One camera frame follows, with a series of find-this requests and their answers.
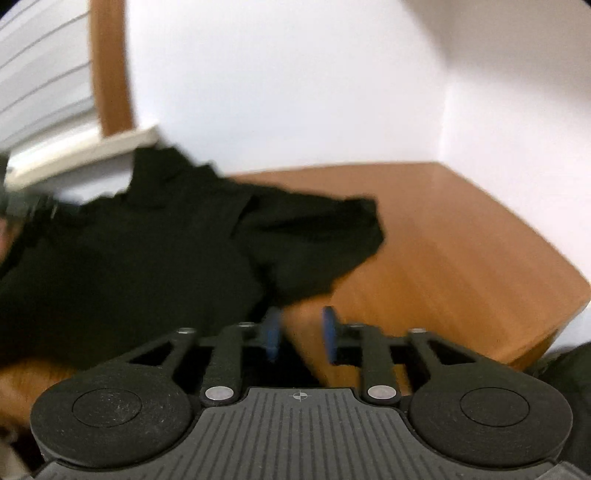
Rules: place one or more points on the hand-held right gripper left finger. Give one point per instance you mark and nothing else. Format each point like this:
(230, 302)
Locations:
(272, 334)

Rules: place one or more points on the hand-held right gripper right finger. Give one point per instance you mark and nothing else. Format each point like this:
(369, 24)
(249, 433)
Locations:
(328, 334)

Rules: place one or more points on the black garment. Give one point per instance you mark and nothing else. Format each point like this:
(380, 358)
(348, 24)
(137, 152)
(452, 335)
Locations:
(161, 258)

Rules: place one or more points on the white window sill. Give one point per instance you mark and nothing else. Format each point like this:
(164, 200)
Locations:
(92, 150)

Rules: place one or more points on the white window blind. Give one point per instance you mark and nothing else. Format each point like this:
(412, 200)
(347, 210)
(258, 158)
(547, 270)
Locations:
(41, 78)

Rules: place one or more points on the black laptop bag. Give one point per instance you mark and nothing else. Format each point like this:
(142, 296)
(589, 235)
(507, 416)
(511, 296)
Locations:
(565, 374)

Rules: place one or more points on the wooden window frame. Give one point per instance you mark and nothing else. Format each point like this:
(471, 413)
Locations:
(111, 69)

